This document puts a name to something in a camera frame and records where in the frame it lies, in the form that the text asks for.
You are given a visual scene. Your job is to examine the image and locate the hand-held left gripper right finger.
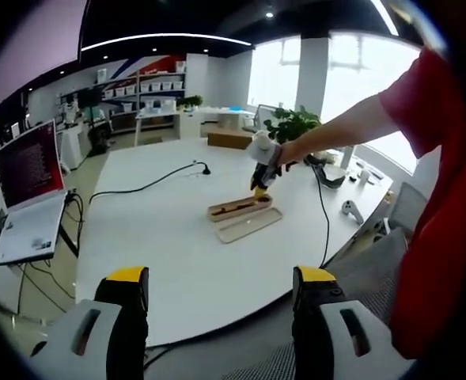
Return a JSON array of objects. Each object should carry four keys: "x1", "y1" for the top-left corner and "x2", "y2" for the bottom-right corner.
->
[{"x1": 291, "y1": 264, "x2": 411, "y2": 380}]

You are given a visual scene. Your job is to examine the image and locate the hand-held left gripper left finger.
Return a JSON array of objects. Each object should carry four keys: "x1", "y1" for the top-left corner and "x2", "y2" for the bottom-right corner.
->
[{"x1": 30, "y1": 265, "x2": 151, "y2": 380}]

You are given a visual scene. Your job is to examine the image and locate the wooden spoon utensil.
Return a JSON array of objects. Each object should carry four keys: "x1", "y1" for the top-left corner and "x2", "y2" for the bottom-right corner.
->
[{"x1": 236, "y1": 195, "x2": 271, "y2": 207}]

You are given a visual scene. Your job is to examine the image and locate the beige cutlery case lid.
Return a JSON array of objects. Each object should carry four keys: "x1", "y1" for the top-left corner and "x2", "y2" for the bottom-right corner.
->
[{"x1": 215, "y1": 207, "x2": 284, "y2": 245}]

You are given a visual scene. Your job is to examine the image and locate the beige cutlery case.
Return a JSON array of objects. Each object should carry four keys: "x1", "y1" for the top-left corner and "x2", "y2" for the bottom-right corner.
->
[{"x1": 207, "y1": 193, "x2": 275, "y2": 222}]

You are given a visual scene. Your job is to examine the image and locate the potted green plant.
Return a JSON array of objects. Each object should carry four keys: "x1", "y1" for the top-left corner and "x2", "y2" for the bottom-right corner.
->
[{"x1": 263, "y1": 104, "x2": 323, "y2": 144}]

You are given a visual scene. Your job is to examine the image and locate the brown cardboard box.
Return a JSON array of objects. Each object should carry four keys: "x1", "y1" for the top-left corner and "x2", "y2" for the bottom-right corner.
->
[{"x1": 206, "y1": 125, "x2": 255, "y2": 151}]

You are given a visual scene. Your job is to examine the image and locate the grey mesh office chair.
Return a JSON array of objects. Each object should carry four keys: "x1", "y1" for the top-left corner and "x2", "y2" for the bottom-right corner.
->
[{"x1": 220, "y1": 226, "x2": 411, "y2": 380}]

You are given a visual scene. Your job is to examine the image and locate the white game controller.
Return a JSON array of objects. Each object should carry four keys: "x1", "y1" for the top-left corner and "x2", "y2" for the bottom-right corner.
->
[{"x1": 340, "y1": 199, "x2": 365, "y2": 225}]

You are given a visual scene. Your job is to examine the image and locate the small potted plant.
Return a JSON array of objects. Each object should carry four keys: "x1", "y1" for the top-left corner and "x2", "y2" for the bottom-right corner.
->
[{"x1": 176, "y1": 94, "x2": 205, "y2": 111}]

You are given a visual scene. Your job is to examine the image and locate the white storage shelving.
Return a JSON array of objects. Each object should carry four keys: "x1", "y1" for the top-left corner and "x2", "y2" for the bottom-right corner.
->
[{"x1": 95, "y1": 59, "x2": 188, "y2": 106}]

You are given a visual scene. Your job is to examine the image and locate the person in red shirt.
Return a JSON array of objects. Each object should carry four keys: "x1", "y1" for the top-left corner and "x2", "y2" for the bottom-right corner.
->
[{"x1": 377, "y1": 46, "x2": 466, "y2": 362}]

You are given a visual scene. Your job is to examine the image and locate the white laptop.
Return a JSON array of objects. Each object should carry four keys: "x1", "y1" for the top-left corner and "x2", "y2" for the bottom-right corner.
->
[{"x1": 0, "y1": 117, "x2": 69, "y2": 267}]

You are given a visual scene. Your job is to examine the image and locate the black screen on stand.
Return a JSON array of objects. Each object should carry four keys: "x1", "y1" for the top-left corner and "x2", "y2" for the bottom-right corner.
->
[{"x1": 76, "y1": 87, "x2": 104, "y2": 131}]

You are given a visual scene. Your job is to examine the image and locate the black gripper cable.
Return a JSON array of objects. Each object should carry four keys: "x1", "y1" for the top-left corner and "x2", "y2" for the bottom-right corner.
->
[{"x1": 309, "y1": 161, "x2": 332, "y2": 269}]

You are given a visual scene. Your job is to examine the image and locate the black curved head strap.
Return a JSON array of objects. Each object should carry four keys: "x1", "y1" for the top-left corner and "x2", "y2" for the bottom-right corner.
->
[{"x1": 302, "y1": 151, "x2": 347, "y2": 191}]

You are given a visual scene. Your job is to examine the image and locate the black cable with round base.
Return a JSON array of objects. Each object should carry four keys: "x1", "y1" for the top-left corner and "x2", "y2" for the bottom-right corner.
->
[{"x1": 87, "y1": 161, "x2": 214, "y2": 207}]

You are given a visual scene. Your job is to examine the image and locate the black laptop cables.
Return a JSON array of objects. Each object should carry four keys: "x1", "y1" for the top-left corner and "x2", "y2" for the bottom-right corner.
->
[{"x1": 16, "y1": 188, "x2": 86, "y2": 314}]

